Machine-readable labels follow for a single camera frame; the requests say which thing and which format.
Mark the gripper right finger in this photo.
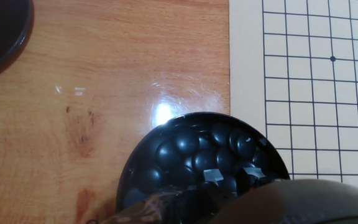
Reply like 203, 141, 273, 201
237, 167, 266, 190

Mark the black Go stone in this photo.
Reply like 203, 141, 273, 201
172, 129, 200, 156
191, 148, 219, 174
155, 141, 182, 170
216, 146, 237, 174
228, 129, 257, 160

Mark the beige grid Go board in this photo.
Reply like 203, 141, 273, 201
228, 0, 358, 192

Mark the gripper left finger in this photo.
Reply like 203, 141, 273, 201
203, 169, 236, 203

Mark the black round stone bowl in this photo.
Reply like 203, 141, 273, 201
116, 111, 291, 215

